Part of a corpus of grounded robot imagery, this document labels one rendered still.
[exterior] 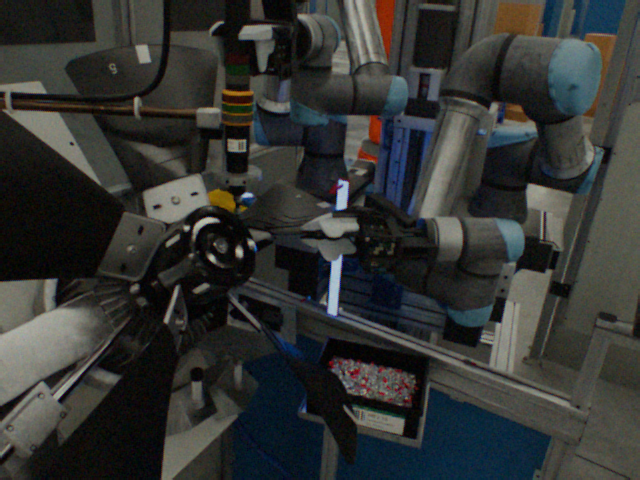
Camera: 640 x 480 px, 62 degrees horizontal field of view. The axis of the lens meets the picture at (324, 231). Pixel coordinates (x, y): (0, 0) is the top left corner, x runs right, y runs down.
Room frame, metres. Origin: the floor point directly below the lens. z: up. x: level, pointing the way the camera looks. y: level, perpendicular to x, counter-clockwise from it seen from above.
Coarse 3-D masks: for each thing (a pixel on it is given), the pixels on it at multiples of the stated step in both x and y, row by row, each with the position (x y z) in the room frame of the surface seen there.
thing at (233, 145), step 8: (232, 128) 0.73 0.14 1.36; (240, 128) 0.73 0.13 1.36; (248, 128) 0.74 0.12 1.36; (232, 136) 0.73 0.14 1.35; (240, 136) 0.73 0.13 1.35; (248, 136) 0.74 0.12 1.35; (232, 144) 0.73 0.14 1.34; (240, 144) 0.73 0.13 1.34; (248, 144) 0.74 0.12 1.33; (232, 152) 0.73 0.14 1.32; (240, 152) 0.73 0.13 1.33; (248, 152) 0.75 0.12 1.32; (232, 160) 0.74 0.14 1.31; (240, 160) 0.74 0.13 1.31; (248, 160) 0.75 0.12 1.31; (232, 168) 0.74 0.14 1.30; (240, 168) 0.74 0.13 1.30; (232, 192) 0.74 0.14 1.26; (240, 192) 0.74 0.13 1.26
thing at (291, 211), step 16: (272, 192) 0.96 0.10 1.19; (288, 192) 0.97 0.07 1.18; (304, 192) 0.99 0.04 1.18; (256, 208) 0.88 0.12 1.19; (272, 208) 0.88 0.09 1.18; (288, 208) 0.89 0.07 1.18; (304, 208) 0.90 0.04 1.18; (320, 208) 0.93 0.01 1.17; (256, 224) 0.79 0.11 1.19; (272, 224) 0.79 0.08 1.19; (288, 224) 0.80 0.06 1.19; (304, 224) 0.82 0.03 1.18
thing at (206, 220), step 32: (192, 224) 0.63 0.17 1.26; (224, 224) 0.67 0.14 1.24; (160, 256) 0.62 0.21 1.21; (192, 256) 0.59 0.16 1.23; (224, 256) 0.64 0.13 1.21; (256, 256) 0.67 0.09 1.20; (160, 288) 0.64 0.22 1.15; (192, 288) 0.60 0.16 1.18; (224, 288) 0.60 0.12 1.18; (160, 320) 0.62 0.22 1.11; (192, 320) 0.65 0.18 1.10
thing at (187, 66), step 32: (96, 64) 0.82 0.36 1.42; (128, 64) 0.84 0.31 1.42; (192, 64) 0.87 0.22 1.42; (160, 96) 0.81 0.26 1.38; (192, 96) 0.82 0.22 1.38; (128, 128) 0.77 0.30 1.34; (160, 128) 0.78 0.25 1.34; (192, 128) 0.79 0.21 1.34; (128, 160) 0.75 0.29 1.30; (160, 160) 0.75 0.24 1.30; (192, 160) 0.75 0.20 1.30
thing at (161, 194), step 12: (180, 180) 0.74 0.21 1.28; (192, 180) 0.74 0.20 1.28; (144, 192) 0.72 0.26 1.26; (156, 192) 0.73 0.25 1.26; (168, 192) 0.73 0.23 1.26; (180, 192) 0.73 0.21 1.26; (192, 192) 0.73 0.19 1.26; (204, 192) 0.72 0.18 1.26; (156, 204) 0.71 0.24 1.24; (168, 204) 0.71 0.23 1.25; (180, 204) 0.71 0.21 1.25; (192, 204) 0.71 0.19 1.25; (204, 204) 0.71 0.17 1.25; (156, 216) 0.70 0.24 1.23; (168, 216) 0.70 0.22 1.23; (180, 216) 0.70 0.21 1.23
